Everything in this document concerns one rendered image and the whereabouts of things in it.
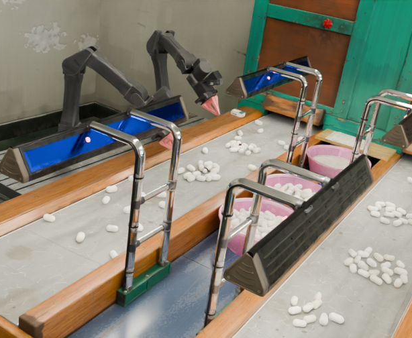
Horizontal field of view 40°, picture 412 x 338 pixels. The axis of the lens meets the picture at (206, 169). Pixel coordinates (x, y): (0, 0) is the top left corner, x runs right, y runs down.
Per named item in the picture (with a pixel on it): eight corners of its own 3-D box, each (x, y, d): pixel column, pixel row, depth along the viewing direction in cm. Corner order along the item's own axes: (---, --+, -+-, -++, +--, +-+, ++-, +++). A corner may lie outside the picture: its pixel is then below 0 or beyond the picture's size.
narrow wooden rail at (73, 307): (17, 355, 126) (17, 316, 121) (317, 150, 271) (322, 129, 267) (34, 367, 123) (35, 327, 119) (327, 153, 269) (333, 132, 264)
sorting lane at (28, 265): (-71, 277, 136) (-71, 269, 135) (264, 119, 282) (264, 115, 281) (16, 332, 123) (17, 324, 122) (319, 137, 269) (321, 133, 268)
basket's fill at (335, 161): (298, 175, 234) (302, 162, 231) (319, 160, 252) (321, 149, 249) (351, 193, 224) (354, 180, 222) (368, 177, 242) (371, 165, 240)
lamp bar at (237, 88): (224, 94, 199) (227, 74, 196) (295, 70, 249) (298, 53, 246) (244, 100, 195) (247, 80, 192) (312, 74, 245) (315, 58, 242)
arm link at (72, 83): (79, 138, 218) (87, 55, 205) (72, 143, 212) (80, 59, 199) (64, 134, 218) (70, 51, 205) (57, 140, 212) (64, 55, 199)
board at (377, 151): (314, 138, 253) (315, 135, 253) (326, 131, 265) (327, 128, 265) (386, 161, 239) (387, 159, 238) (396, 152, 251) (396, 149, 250)
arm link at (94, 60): (152, 90, 207) (86, 36, 203) (145, 97, 199) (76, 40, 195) (133, 115, 212) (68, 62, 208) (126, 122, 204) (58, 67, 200)
